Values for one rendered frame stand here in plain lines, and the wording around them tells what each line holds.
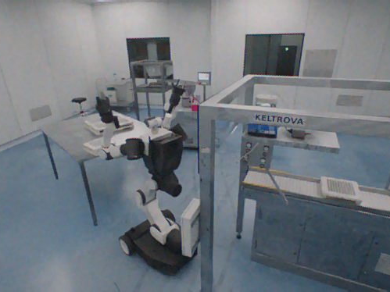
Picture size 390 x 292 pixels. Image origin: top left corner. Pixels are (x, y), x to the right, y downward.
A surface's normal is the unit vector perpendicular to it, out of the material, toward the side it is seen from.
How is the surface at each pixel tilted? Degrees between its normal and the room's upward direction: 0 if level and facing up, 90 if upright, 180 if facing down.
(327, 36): 90
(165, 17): 90
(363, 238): 90
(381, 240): 90
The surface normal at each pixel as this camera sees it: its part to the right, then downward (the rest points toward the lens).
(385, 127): -0.39, 0.38
